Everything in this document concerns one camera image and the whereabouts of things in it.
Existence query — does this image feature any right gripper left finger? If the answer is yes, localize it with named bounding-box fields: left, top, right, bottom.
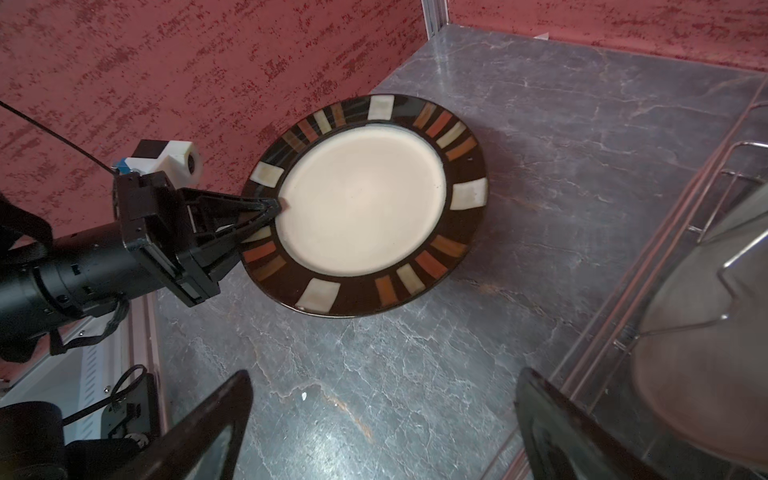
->
left=111, top=370, right=253, bottom=479

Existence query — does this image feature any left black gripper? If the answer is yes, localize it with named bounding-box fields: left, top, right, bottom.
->
left=113, top=172, right=282, bottom=306

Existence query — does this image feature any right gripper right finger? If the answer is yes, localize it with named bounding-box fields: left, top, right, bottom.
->
left=515, top=367, right=661, bottom=479

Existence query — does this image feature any white lined glass plate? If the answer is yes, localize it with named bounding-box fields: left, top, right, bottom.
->
left=632, top=187, right=767, bottom=470

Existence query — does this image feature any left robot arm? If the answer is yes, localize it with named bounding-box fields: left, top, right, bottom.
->
left=1, top=172, right=282, bottom=479

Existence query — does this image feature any left corner aluminium profile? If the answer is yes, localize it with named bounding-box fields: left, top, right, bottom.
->
left=421, top=0, right=450, bottom=39

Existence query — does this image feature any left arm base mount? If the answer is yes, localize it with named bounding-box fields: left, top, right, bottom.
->
left=101, top=374, right=161, bottom=442

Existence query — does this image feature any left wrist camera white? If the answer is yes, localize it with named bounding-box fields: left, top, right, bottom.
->
left=115, top=139, right=203, bottom=188

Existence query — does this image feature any metal wire dish rack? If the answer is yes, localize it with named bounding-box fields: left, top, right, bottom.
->
left=485, top=85, right=767, bottom=479

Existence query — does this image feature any white slotted cable duct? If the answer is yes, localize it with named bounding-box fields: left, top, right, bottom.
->
left=1, top=319, right=132, bottom=418

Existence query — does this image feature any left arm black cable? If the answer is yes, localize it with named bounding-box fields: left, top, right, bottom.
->
left=0, top=99, right=121, bottom=176

